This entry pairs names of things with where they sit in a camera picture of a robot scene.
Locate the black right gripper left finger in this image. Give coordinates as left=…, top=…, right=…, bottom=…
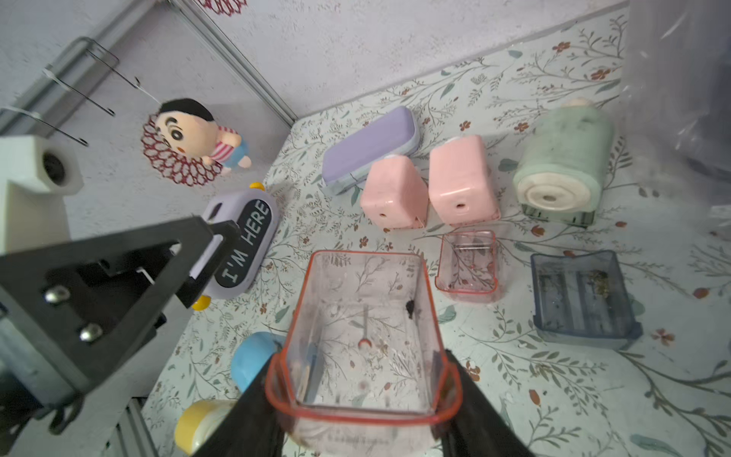
left=193, top=356, right=285, bottom=457

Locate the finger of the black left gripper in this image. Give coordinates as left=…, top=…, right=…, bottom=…
left=176, top=221, right=240, bottom=308
left=0, top=215, right=215, bottom=395

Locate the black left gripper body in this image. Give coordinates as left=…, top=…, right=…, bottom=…
left=1, top=308, right=166, bottom=456

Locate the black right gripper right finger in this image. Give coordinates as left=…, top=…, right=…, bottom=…
left=442, top=350, right=534, bottom=457

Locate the blue pencil sharpener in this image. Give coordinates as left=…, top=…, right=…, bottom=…
left=230, top=331, right=286, bottom=393

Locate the pink sharpener shavings tray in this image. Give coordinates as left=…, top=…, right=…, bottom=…
left=434, top=230, right=502, bottom=304

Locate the clear sharpener shavings tray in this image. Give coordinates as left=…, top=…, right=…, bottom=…
left=530, top=251, right=643, bottom=350

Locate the pink pencil sharpener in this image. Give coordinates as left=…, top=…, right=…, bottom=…
left=428, top=135, right=501, bottom=227
left=360, top=155, right=429, bottom=230

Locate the green pencil sharpener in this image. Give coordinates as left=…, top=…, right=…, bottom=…
left=513, top=98, right=615, bottom=229

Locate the yellow pencil sharpener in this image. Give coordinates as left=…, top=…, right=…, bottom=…
left=174, top=400, right=235, bottom=456

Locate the purple pencil case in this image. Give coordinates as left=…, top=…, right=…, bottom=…
left=321, top=106, right=421, bottom=194

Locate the purple tissue box holder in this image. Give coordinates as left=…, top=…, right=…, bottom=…
left=192, top=183, right=280, bottom=312

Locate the Shin-chan plush doll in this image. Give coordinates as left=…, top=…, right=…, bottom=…
left=155, top=98, right=252, bottom=174

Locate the clear plastic bin liner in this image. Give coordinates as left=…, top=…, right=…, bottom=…
left=622, top=1, right=730, bottom=240

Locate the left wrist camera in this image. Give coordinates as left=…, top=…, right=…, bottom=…
left=1, top=135, right=84, bottom=255

